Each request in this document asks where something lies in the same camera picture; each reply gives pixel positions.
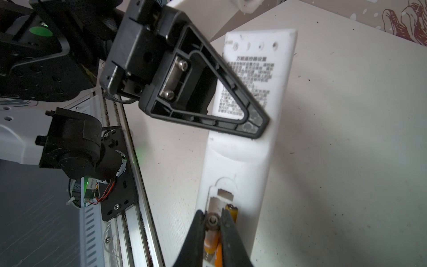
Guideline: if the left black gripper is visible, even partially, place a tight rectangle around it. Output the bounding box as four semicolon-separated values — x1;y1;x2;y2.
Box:
100;1;269;139

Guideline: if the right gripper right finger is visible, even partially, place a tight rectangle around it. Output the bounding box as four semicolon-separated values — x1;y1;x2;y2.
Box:
220;209;253;267

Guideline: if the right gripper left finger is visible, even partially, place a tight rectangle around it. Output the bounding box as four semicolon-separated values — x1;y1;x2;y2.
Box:
173;210;206;267

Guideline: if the orange battery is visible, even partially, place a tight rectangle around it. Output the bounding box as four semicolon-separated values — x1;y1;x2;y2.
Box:
203;212;220;263
214;204;239;267

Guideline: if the white remote control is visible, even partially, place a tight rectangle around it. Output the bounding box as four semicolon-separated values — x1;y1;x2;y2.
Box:
196;29;298;267

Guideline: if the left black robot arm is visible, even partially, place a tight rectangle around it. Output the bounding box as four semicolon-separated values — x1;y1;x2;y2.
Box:
1;1;270;139

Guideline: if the aluminium front rail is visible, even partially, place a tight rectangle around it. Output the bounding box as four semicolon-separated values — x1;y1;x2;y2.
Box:
66;88;166;267

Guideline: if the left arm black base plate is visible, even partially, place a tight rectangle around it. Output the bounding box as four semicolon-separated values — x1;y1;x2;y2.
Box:
97;128;138;222

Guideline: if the white perforated cable duct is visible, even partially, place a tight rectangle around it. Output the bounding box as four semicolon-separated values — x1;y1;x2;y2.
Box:
79;178;107;267

